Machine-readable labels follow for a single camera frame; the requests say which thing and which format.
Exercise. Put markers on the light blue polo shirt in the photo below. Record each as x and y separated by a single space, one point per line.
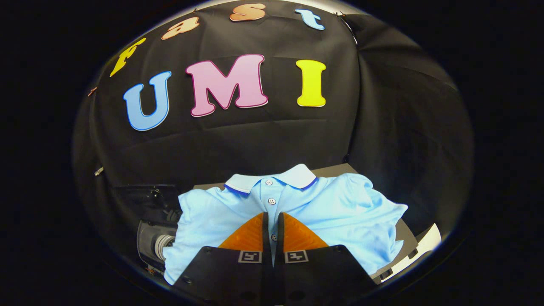
340 216

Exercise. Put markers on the black backdrop cloth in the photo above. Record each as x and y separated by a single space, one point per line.
263 136

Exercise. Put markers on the small silver clip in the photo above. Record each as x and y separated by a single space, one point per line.
98 171

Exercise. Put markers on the white board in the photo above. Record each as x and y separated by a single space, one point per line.
420 246

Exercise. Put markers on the small copper clip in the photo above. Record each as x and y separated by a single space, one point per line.
92 91

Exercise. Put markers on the beige cabinet with dark top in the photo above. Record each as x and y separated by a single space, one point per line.
335 170

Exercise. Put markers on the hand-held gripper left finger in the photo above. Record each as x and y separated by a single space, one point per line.
238 280

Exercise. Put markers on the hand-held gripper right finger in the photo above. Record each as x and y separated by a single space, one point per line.
310 280

